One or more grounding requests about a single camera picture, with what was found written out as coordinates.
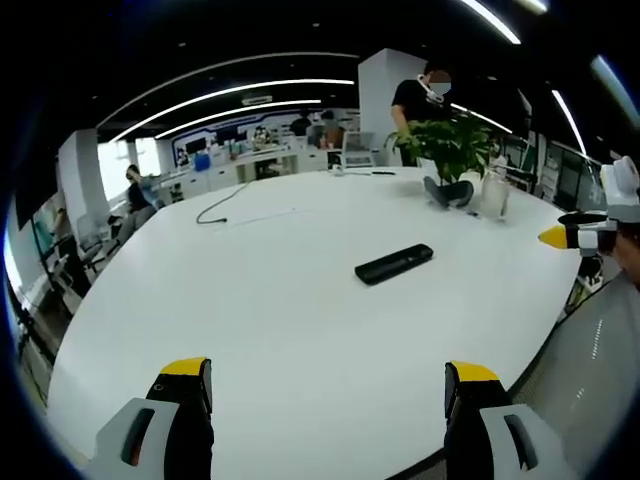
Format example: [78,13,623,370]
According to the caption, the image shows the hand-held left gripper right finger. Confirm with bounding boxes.
[443,360,584,480]

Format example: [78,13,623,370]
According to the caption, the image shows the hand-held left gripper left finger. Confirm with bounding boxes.
[83,356,215,480]

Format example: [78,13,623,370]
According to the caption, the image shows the black remote control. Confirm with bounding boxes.
[354,243,434,287]

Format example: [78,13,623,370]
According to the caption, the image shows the person's right hand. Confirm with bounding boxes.
[612,224,640,291]

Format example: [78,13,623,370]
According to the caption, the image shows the glass vase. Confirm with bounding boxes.
[479,168,512,221]

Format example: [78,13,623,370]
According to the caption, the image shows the grey mesh office chair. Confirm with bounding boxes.
[504,272,640,480]

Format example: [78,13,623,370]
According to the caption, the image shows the black headphones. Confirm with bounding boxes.
[423,175,475,209]

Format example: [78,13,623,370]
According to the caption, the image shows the green potted plant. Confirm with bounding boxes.
[383,113,501,187]

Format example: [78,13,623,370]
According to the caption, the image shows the white mesh office chair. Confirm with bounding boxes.
[340,130,377,169]

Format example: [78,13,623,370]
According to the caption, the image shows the black cable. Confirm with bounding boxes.
[195,180,251,225]

